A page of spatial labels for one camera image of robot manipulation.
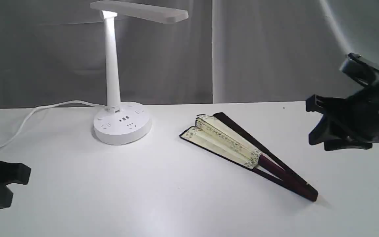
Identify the white backdrop curtain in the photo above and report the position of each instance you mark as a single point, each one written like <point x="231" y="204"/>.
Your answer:
<point x="227" y="51"/>

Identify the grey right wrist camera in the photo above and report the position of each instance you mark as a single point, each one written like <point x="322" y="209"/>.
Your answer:
<point x="359" y="69"/>

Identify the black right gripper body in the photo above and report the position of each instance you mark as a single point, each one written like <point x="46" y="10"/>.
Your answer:
<point x="364" y="114"/>

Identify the cream paper folding fan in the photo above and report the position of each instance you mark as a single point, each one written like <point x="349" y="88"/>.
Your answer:
<point x="220" y="135"/>

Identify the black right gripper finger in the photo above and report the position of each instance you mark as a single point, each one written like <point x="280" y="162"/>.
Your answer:
<point x="333" y="137"/>
<point x="330" y="105"/>

